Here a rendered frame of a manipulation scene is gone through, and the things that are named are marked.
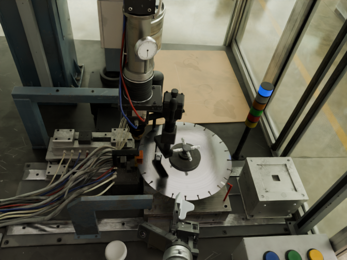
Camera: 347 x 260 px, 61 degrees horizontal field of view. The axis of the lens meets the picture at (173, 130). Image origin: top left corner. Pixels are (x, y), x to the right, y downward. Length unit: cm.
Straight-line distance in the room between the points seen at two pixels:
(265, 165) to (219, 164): 20
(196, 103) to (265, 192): 62
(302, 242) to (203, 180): 36
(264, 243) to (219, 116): 69
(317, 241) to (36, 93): 104
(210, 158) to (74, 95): 53
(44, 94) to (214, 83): 91
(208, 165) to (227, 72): 84
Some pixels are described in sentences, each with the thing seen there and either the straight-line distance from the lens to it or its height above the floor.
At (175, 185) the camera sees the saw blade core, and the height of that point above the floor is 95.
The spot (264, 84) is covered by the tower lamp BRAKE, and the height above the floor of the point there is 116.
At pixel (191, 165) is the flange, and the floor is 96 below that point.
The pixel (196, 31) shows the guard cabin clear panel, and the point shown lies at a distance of 195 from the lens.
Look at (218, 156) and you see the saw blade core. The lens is 105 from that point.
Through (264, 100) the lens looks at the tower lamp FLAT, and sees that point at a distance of 106.
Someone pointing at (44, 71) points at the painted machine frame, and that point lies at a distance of 138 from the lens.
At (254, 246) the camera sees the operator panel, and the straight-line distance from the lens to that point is 99.
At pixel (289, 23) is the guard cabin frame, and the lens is 134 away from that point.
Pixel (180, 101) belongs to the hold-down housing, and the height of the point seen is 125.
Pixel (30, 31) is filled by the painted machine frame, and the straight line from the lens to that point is 128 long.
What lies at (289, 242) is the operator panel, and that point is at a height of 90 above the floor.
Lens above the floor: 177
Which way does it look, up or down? 48 degrees down
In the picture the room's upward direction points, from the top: 9 degrees clockwise
